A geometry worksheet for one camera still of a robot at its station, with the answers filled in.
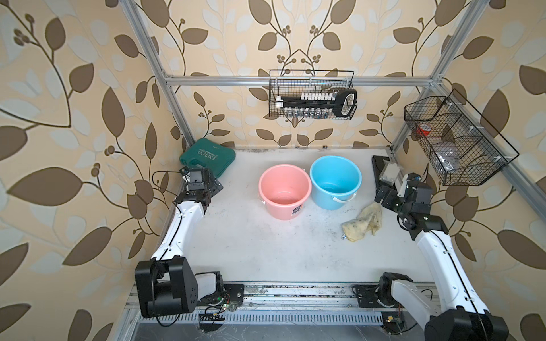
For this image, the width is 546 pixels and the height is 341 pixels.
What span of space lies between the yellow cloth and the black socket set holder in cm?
44

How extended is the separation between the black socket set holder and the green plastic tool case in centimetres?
45

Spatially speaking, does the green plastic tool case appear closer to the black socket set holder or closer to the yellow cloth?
the black socket set holder

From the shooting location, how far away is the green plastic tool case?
1.11 meters

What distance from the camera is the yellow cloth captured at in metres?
0.86

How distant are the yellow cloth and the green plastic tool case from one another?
26.2 inches

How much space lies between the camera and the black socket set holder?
82cm
